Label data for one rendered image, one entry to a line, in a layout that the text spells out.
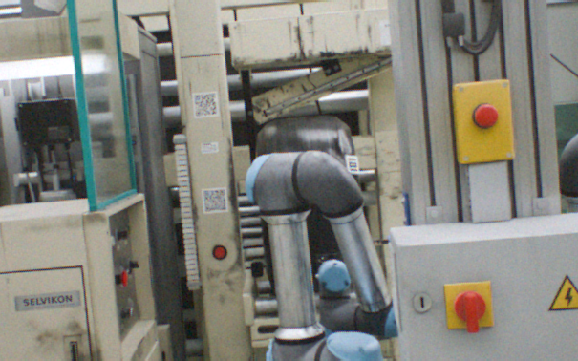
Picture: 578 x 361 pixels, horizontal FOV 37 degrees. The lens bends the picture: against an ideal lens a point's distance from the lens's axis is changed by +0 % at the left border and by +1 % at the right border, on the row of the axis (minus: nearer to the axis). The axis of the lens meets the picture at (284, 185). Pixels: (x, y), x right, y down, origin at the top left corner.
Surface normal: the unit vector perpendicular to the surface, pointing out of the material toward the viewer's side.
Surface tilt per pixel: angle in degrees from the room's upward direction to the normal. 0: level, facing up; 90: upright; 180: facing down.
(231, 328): 90
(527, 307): 90
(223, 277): 90
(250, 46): 90
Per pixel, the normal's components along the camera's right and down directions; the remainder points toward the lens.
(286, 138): -0.07, -0.75
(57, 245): 0.00, 0.07
